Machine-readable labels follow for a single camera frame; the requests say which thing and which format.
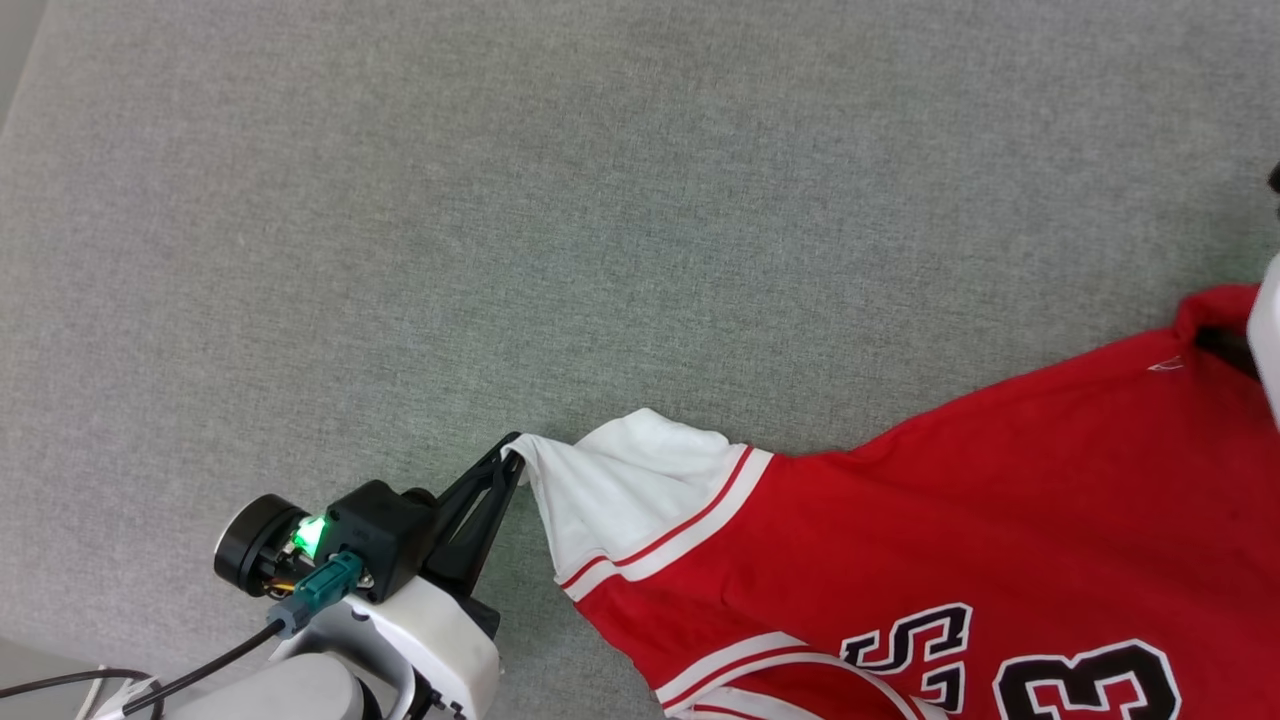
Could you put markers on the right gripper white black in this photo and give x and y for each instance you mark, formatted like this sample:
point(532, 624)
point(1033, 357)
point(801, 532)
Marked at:
point(1270, 340)

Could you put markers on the red basketball jersey white trim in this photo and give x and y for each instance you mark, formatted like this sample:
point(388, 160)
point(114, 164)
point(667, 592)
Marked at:
point(950, 500)

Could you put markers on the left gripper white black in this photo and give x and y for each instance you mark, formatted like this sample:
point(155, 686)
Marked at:
point(385, 540)

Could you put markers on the grey fabric sofa cushion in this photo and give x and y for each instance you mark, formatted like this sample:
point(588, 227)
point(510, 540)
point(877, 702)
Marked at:
point(600, 200)

